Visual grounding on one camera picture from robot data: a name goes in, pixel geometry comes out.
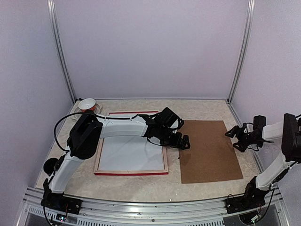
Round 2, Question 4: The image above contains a brown cardboard backing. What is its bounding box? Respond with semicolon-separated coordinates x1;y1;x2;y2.
179;120;243;184

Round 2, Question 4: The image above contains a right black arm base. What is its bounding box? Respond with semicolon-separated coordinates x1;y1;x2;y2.
224;177;270;214

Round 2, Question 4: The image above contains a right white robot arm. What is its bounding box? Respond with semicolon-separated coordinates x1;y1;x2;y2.
225;113;301;191

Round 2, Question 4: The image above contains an aluminium post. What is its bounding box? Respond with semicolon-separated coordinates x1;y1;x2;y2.
47;0;77;104
226;0;256;103

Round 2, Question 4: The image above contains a black cylindrical cup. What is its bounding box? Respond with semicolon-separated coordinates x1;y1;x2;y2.
43;158;58;176

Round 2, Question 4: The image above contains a grey round plate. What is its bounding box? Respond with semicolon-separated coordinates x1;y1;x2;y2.
71;104;103;121

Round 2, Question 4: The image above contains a right aluminium post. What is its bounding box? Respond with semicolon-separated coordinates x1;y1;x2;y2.
226;0;256;103

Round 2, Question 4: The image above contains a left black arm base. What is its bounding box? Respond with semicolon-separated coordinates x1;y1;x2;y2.
41;179;82;215

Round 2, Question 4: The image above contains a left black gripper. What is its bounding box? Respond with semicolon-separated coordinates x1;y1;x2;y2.
158;127;191;150

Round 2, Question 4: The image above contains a wooden red picture frame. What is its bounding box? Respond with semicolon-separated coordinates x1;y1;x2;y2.
93;110;170;176

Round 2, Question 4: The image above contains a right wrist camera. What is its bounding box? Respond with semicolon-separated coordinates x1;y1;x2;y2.
243;115;266;130

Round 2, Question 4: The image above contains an aluminium front rail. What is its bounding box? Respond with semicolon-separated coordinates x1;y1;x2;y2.
13;187;290;226

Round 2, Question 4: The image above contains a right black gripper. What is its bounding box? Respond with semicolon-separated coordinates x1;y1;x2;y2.
225;125;263;152

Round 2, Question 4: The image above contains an orange white bowl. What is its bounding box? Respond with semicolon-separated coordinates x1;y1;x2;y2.
78;98;96;111

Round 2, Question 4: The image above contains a cat and books photo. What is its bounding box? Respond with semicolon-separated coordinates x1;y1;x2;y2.
98;113;165;172

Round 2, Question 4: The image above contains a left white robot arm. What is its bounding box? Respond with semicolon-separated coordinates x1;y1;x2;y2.
43;111;190;210

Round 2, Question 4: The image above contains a left aluminium post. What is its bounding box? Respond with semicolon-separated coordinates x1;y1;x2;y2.
47;0;77;104

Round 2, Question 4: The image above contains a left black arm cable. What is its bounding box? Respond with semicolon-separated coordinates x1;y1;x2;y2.
53;113;82;153

